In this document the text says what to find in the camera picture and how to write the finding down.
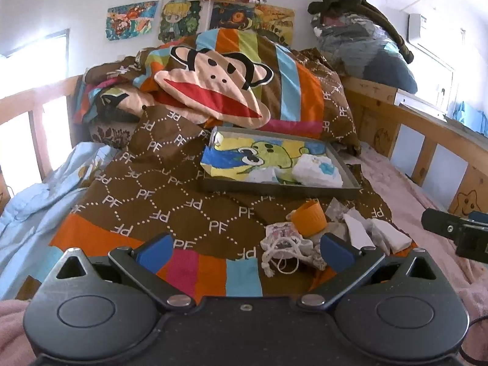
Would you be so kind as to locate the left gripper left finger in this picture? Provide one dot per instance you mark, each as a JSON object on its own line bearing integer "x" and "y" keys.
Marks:
{"x": 140, "y": 267}

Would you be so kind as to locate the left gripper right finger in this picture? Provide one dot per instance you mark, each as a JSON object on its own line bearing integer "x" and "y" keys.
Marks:
{"x": 353, "y": 267}

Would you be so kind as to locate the grey linen drawstring pouch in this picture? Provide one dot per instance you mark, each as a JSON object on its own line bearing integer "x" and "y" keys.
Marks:
{"x": 329, "y": 249}

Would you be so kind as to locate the pale grey cloth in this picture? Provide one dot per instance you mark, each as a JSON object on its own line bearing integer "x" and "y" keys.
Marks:
{"x": 357, "y": 233}

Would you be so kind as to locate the white cloth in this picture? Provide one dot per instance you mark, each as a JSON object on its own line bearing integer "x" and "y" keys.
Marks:
{"x": 396, "y": 240}

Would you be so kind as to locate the clear small plastic bag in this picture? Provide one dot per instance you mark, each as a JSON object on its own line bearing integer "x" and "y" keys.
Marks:
{"x": 336, "y": 211}

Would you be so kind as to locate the orange knit sleeve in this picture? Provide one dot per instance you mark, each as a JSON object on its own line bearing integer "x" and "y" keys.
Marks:
{"x": 309, "y": 219}

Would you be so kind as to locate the cartoon print drawstring pouch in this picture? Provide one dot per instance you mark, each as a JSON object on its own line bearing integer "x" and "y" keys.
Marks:
{"x": 284, "y": 249}

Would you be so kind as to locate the pink bed sheet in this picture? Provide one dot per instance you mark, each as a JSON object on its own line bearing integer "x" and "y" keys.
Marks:
{"x": 422, "y": 293}

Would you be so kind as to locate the white tissue pack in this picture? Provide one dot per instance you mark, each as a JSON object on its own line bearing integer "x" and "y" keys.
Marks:
{"x": 317, "y": 171}

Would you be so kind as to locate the blue cloth on ledge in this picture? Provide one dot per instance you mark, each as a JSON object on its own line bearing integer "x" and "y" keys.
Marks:
{"x": 470, "y": 117}

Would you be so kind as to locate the light blue blanket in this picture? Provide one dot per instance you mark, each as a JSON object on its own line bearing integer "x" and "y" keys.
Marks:
{"x": 31, "y": 219}

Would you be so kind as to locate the colourful cartoon cloth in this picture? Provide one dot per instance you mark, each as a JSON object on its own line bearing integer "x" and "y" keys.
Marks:
{"x": 255, "y": 158}

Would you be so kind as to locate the grey shallow tray box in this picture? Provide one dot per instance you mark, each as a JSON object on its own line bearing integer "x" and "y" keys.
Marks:
{"x": 350, "y": 189}

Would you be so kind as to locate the brown striped monkey quilt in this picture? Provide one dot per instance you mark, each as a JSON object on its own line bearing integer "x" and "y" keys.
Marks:
{"x": 155, "y": 184}

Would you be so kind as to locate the plastic wrapped bedding bundle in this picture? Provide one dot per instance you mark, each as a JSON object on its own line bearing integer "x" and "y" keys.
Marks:
{"x": 357, "y": 47}

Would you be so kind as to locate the cartoon poster far left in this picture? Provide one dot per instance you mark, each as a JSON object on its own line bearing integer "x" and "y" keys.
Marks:
{"x": 131, "y": 20}

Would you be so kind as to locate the blond character poster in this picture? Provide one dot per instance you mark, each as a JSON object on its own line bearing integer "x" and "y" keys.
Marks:
{"x": 179, "y": 18}

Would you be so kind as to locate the yellow dinosaur poster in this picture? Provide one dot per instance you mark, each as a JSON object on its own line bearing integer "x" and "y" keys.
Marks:
{"x": 275, "y": 23}

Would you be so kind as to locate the dark olive garment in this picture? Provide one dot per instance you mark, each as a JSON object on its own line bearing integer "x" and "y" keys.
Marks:
{"x": 362, "y": 7}

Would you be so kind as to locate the dark swirl poster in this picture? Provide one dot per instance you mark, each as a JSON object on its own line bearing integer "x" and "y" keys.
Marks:
{"x": 231, "y": 15}

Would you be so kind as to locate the wooden bed rail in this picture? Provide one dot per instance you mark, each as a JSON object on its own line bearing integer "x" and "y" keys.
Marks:
{"x": 446, "y": 159}

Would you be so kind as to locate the wooden headboard rail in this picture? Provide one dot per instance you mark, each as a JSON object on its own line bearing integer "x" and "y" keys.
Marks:
{"x": 37, "y": 134}

